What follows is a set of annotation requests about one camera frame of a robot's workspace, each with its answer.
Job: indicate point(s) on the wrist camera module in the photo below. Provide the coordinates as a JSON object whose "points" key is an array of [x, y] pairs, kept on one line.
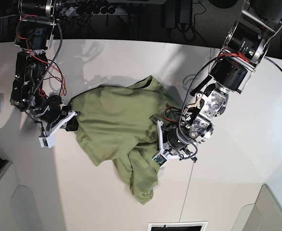
{"points": [[49, 141], [159, 159]]}

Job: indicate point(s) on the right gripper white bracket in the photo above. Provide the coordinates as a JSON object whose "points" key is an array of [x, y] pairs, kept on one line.
{"points": [[54, 116]]}

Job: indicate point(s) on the green t-shirt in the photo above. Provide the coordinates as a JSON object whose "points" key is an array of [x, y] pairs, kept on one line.
{"points": [[116, 123]]}

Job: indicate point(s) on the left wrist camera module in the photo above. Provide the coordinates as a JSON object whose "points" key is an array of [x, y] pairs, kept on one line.
{"points": [[159, 159]]}

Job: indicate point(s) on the black box under table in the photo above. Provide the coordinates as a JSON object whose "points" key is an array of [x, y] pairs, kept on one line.
{"points": [[176, 12]]}

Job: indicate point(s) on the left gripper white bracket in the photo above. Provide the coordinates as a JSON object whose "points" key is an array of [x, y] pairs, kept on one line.
{"points": [[173, 144]]}

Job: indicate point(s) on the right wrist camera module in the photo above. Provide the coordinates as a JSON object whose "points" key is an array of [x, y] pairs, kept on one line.
{"points": [[49, 141]]}

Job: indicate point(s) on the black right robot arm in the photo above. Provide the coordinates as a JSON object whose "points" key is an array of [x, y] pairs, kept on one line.
{"points": [[33, 34]]}

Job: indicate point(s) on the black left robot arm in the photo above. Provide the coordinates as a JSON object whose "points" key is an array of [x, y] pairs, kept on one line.
{"points": [[244, 48]]}

